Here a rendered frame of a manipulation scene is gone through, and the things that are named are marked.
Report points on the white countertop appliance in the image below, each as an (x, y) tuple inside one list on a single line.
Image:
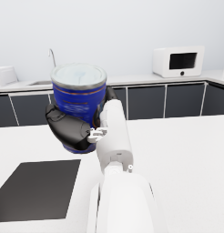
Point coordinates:
[(5, 75)]

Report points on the kitchen counter with dark cabinets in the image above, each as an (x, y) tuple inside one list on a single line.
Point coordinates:
[(165, 98)]

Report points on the kitchen sink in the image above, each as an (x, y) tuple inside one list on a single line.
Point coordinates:
[(41, 82)]

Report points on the silver kitchen faucet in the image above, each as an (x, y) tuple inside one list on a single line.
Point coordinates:
[(52, 56)]

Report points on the blue can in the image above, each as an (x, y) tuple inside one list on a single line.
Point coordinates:
[(78, 91)]

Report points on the dark grey square mat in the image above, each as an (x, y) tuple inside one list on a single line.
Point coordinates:
[(38, 189)]

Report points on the white microwave oven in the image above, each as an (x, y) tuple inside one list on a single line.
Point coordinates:
[(178, 61)]

